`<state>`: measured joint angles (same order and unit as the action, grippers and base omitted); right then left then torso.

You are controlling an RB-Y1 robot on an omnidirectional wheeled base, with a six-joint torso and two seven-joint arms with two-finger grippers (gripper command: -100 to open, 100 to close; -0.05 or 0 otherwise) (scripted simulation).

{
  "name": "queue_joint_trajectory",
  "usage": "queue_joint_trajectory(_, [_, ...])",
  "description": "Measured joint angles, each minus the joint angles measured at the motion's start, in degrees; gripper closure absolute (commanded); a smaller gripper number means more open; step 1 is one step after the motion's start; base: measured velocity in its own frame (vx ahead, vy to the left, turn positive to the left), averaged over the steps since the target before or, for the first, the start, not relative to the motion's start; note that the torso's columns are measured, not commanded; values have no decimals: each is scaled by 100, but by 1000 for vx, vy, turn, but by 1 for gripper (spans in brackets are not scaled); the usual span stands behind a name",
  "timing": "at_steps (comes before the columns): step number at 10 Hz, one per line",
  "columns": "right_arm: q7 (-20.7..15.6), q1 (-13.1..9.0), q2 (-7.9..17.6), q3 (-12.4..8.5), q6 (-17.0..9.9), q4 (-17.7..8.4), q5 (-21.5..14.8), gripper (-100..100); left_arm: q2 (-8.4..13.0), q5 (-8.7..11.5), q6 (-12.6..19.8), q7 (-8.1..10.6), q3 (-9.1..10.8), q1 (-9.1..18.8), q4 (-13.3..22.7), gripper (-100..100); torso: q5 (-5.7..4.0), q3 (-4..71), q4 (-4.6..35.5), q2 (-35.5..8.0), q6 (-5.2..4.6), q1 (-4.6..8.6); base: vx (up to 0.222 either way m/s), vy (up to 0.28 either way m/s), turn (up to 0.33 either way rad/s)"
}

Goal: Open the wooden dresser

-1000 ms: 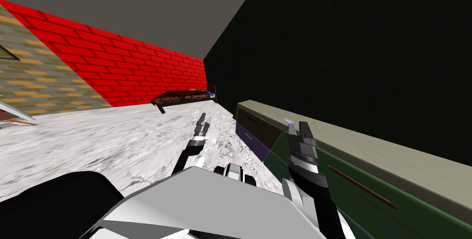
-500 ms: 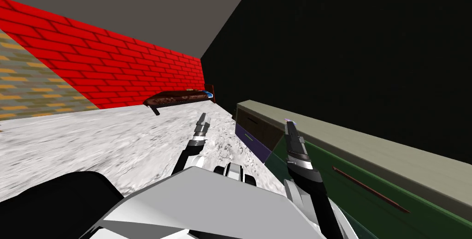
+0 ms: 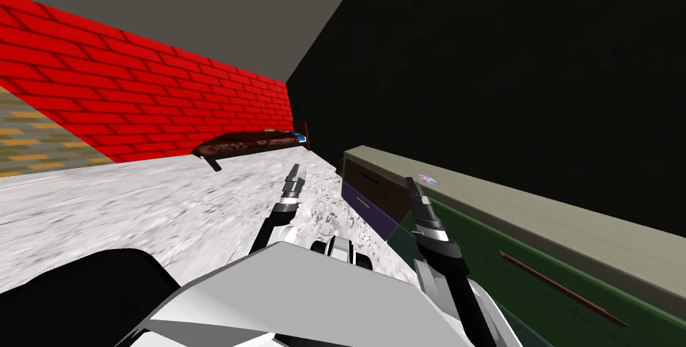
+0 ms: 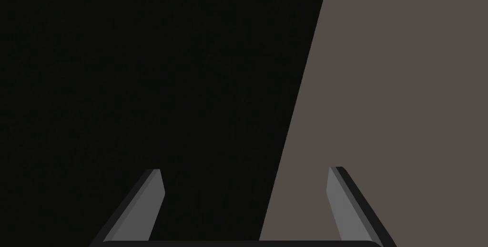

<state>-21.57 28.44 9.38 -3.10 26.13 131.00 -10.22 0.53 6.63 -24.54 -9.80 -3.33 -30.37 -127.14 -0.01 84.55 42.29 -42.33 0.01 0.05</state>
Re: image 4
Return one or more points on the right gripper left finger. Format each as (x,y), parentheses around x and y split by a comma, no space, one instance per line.
(142,207)

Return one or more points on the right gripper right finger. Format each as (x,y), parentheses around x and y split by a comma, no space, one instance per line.
(350,209)

